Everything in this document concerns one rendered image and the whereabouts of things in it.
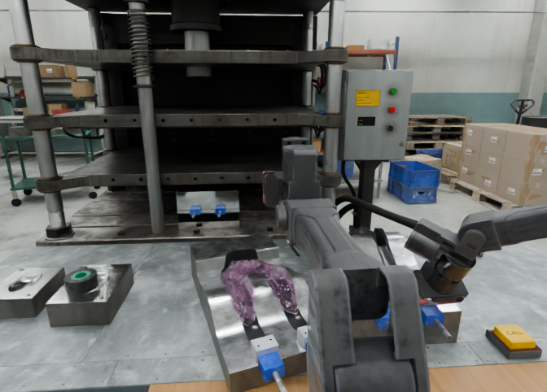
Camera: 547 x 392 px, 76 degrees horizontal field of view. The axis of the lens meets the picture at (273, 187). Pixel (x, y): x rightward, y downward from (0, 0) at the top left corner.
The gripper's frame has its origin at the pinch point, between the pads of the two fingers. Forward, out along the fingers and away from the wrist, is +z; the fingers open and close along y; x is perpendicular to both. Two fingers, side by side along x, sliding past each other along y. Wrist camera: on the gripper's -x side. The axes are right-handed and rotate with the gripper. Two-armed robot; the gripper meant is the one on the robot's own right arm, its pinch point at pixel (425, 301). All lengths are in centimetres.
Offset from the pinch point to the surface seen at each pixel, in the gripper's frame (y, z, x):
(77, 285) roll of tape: 86, 9, -13
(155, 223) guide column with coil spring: 81, 45, -61
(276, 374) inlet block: 36.6, -2.9, 14.6
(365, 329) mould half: 14.6, 4.2, 4.3
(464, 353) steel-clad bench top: -8.0, 6.7, 9.9
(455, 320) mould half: -6.9, 2.7, 3.7
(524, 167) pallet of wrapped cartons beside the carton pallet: -260, 168, -223
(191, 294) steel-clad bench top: 59, 22, -16
